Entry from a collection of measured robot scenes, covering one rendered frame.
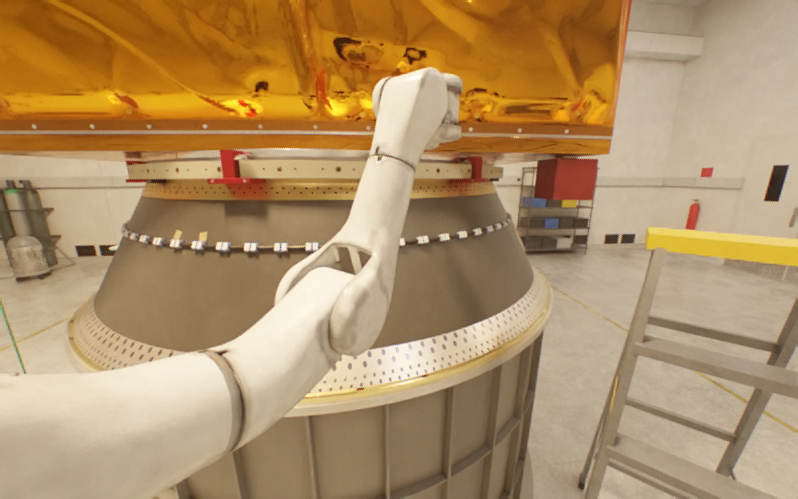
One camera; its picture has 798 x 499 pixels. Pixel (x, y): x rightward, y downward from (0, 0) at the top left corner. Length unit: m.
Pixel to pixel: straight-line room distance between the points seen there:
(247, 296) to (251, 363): 0.62
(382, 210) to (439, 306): 0.58
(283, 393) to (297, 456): 0.70
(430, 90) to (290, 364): 0.32
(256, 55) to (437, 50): 0.48
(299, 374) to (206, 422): 0.08
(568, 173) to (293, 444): 1.16
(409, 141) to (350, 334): 0.23
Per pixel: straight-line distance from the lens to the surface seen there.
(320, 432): 0.90
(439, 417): 0.98
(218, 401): 0.24
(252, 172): 0.91
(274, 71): 0.98
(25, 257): 7.75
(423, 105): 0.38
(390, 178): 0.35
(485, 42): 1.01
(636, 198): 9.08
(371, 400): 0.78
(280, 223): 0.88
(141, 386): 0.23
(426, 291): 0.86
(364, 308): 0.29
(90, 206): 8.45
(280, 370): 0.26
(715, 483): 1.24
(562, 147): 1.11
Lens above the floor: 1.67
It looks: 14 degrees down
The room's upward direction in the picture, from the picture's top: straight up
